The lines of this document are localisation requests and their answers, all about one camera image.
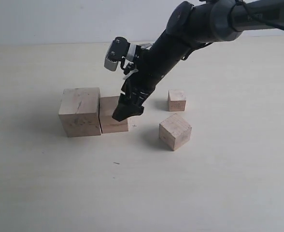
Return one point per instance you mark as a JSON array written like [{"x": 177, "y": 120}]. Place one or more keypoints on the second largest wooden cube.
[{"x": 108, "y": 124}]

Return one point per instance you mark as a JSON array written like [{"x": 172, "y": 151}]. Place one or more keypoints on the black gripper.
[{"x": 152, "y": 66}]

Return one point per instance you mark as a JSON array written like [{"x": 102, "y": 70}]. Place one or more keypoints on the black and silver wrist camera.
[{"x": 120, "y": 50}]

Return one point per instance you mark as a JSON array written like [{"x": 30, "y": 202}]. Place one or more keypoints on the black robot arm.
[{"x": 189, "y": 28}]

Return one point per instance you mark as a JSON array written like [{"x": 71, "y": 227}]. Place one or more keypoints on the third largest wooden cube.
[{"x": 174, "y": 131}]

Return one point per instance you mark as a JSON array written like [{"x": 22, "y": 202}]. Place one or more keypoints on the smallest wooden cube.
[{"x": 176, "y": 100}]

